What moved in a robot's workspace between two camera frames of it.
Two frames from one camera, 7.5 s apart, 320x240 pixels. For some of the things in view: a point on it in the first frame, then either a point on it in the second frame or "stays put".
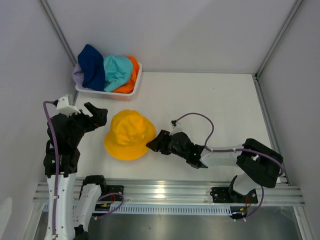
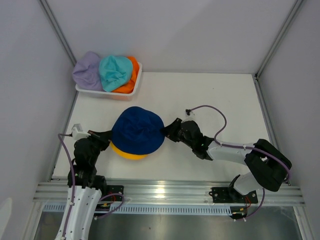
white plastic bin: (127, 96) stays put
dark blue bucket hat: (92, 64) to (135, 130)
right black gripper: (157, 144) to (170, 130)
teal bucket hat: (118, 71) stays put
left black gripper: (99, 116) to (103, 137)
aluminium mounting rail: (190, 191) stays put
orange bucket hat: (129, 87) stays put
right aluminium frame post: (279, 38) stays put
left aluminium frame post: (55, 27) stays put
